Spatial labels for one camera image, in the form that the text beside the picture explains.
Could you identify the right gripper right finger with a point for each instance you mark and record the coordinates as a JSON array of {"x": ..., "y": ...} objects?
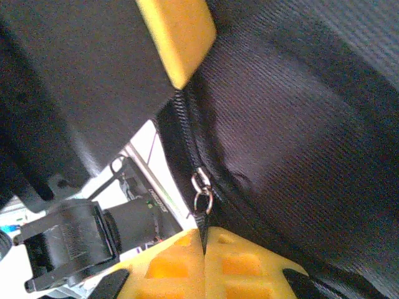
[{"x": 243, "y": 271}]

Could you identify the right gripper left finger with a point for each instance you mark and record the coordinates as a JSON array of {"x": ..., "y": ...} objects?
[{"x": 168, "y": 271}]

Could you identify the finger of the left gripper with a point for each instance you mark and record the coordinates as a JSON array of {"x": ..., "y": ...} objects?
[{"x": 180, "y": 37}]

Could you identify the metal zipper pull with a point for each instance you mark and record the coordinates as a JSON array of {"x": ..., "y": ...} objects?
[{"x": 195, "y": 179}]

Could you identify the black backpack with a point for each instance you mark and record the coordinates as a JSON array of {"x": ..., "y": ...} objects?
[{"x": 296, "y": 124}]

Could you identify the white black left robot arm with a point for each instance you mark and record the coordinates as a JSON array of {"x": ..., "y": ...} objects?
[{"x": 68, "y": 236}]

